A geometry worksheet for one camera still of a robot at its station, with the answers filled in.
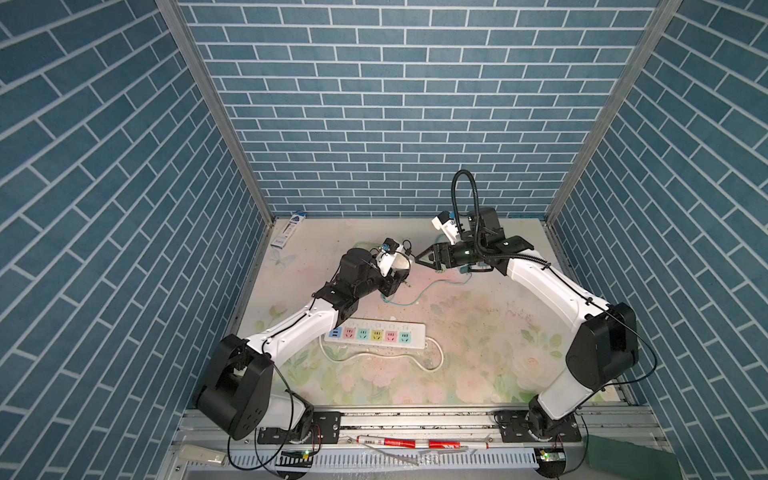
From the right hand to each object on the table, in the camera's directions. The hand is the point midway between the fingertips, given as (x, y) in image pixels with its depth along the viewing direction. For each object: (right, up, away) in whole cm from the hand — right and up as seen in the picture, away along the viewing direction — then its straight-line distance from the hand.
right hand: (421, 255), depth 80 cm
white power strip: (-12, -23, +7) cm, 27 cm away
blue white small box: (-50, +9, +36) cm, 62 cm away
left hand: (-6, -3, +3) cm, 7 cm away
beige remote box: (-53, -44, -13) cm, 70 cm away
